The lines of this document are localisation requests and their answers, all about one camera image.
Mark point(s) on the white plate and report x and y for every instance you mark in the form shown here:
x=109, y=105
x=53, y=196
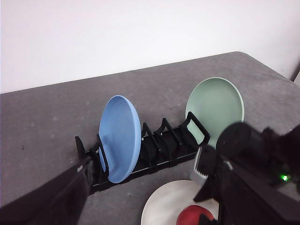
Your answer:
x=168, y=200

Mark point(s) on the blue plate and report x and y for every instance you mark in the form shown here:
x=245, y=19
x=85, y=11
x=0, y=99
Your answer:
x=120, y=129

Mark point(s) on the black second robot arm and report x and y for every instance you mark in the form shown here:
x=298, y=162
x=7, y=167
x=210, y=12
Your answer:
x=253, y=174

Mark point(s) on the black plastic dish rack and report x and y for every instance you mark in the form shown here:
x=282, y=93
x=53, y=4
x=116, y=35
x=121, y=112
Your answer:
x=166, y=146

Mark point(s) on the green plate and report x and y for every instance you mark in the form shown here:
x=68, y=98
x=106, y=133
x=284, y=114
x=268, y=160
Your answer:
x=217, y=104

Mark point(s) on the red pomegranate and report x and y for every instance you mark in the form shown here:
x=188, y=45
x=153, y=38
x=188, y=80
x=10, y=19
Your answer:
x=191, y=215

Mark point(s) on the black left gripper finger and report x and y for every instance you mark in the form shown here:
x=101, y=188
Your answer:
x=58, y=202

